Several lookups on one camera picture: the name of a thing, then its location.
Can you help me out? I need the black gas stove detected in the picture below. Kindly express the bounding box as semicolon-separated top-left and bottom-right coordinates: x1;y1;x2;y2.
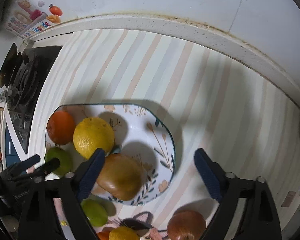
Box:
0;43;62;154

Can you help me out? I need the dark red apple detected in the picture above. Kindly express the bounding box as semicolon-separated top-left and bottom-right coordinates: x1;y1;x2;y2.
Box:
96;153;144;201

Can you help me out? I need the red-brown apple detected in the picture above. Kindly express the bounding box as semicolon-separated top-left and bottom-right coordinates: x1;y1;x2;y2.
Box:
167;210;206;240

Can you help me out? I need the colourful wall sticker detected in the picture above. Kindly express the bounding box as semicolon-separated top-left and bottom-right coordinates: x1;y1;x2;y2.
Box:
2;0;63;40

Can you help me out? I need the striped cat tablecloth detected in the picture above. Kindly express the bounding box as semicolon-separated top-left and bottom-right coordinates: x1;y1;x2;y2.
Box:
29;29;300;229

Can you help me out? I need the floral rabbit ceramic plate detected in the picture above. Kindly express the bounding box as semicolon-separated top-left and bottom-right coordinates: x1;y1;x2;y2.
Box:
57;103;175;206

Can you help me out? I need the yellow pear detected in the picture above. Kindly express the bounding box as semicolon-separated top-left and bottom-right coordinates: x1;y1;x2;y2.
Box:
109;226;140;240

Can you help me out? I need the small orange tangerine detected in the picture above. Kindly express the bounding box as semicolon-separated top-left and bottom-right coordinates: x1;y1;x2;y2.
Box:
97;230;110;240
46;111;76;145

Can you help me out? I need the yellow orange fruit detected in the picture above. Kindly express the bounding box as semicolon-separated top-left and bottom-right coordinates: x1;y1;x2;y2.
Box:
73;117;115;159

